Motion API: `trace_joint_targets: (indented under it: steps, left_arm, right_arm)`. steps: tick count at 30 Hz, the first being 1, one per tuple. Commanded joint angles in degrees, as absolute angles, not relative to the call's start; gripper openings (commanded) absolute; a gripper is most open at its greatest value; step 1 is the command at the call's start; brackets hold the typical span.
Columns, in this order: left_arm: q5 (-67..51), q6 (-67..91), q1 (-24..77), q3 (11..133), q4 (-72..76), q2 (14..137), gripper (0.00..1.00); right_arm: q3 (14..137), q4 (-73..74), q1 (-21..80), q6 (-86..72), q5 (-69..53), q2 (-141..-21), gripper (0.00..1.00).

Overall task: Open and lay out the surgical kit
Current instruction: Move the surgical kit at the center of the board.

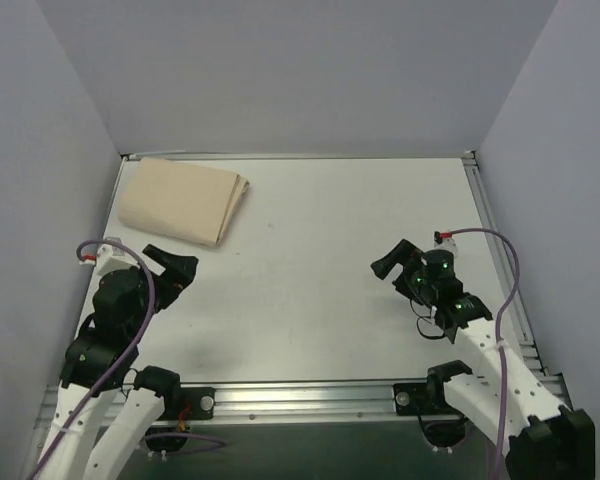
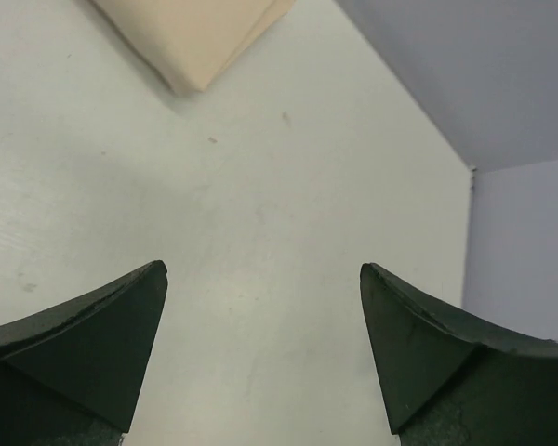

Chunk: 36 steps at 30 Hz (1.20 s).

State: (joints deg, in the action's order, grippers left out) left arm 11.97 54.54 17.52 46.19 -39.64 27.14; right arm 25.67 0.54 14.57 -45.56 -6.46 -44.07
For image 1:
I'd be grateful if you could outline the beige cloth wrap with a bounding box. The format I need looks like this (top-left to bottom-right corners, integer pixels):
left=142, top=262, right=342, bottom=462
left=117, top=158, right=249, bottom=247

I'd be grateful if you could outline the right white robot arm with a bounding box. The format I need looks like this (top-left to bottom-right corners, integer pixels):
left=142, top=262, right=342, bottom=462
left=371, top=233, right=596, bottom=479

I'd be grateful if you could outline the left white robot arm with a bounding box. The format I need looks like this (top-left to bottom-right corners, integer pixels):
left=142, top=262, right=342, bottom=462
left=29, top=239, right=199, bottom=479

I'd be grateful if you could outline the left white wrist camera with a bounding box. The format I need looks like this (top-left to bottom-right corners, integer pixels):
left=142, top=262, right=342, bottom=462
left=94, top=237, right=135, bottom=277

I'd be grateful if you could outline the aluminium right side rail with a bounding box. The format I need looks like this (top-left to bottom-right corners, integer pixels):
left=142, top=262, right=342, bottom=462
left=462, top=157, right=548, bottom=379

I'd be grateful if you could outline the aluminium rail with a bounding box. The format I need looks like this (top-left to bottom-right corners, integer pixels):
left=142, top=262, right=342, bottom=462
left=34, top=372, right=576, bottom=429
left=462, top=157, right=548, bottom=379

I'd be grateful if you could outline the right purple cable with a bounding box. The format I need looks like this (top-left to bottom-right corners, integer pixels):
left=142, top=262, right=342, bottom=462
left=452, top=227, right=524, bottom=480

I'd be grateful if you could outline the purple cable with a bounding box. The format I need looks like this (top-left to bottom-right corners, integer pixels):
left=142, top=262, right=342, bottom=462
left=452, top=227, right=524, bottom=480
left=27, top=240, right=229, bottom=480

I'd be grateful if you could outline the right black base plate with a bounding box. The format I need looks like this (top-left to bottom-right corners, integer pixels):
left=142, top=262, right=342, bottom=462
left=392, top=381, right=462, bottom=417

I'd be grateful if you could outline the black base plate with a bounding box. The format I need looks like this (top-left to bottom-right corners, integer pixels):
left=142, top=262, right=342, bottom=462
left=392, top=381, right=462, bottom=417
left=124, top=385, right=217, bottom=422

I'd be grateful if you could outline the aluminium front rail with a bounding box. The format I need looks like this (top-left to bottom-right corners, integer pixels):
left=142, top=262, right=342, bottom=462
left=34, top=372, right=576, bottom=429

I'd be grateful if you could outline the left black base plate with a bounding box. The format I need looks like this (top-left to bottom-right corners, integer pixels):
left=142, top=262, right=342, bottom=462
left=124, top=385, right=217, bottom=422

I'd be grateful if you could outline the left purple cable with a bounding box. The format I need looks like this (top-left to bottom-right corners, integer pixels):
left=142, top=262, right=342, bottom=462
left=27, top=240, right=229, bottom=480

